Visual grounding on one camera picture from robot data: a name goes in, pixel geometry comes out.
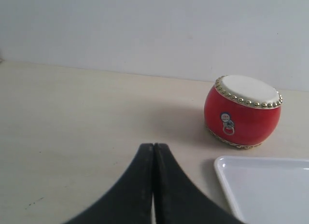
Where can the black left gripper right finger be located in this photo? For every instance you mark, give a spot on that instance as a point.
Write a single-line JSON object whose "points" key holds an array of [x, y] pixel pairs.
{"points": [[176, 199]]}

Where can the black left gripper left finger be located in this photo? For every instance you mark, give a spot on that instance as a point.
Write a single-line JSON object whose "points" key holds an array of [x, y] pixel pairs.
{"points": [[129, 201]]}

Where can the small red drum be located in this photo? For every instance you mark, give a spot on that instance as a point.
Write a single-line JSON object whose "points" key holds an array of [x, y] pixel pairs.
{"points": [[242, 111]]}

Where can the white rectangular plastic tray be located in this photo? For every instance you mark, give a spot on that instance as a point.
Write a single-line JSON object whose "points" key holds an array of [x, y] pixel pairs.
{"points": [[261, 190]]}

